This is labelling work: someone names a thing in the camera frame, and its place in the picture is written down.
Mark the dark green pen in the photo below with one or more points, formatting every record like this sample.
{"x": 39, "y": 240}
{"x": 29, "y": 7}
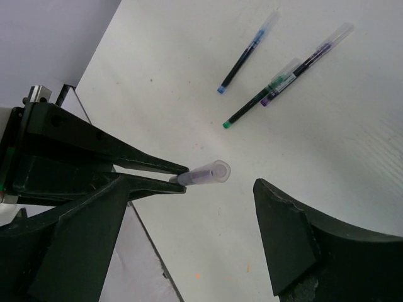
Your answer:
{"x": 282, "y": 76}

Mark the grey pen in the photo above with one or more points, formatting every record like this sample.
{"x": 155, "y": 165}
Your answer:
{"x": 215, "y": 172}

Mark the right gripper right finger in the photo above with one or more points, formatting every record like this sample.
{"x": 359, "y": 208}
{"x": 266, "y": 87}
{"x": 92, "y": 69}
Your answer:
{"x": 312, "y": 256}

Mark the purple barcode pen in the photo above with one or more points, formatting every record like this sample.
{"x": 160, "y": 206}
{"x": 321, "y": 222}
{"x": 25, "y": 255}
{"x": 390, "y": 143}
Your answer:
{"x": 326, "y": 46}

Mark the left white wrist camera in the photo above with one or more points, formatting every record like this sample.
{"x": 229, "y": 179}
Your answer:
{"x": 38, "y": 94}

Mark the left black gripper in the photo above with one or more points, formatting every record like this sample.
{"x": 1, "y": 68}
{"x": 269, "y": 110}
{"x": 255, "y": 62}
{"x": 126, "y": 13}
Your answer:
{"x": 64, "y": 135}

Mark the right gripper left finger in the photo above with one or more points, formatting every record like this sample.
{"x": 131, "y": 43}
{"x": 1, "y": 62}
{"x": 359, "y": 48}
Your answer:
{"x": 62, "y": 254}

